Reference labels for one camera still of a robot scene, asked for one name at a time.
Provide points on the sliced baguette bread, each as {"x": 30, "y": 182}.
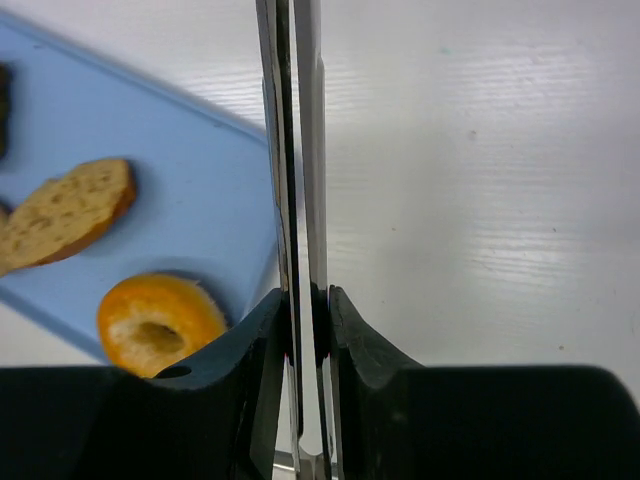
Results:
{"x": 65, "y": 215}

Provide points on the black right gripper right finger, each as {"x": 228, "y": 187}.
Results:
{"x": 398, "y": 419}

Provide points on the orange bagel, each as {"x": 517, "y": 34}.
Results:
{"x": 149, "y": 322}

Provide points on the blue plastic tray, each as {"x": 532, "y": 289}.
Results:
{"x": 204, "y": 198}

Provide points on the dark chocolate croissant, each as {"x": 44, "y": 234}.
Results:
{"x": 6, "y": 79}

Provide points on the metal tongs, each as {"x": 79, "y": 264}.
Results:
{"x": 293, "y": 88}

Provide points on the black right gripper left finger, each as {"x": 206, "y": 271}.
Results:
{"x": 213, "y": 415}

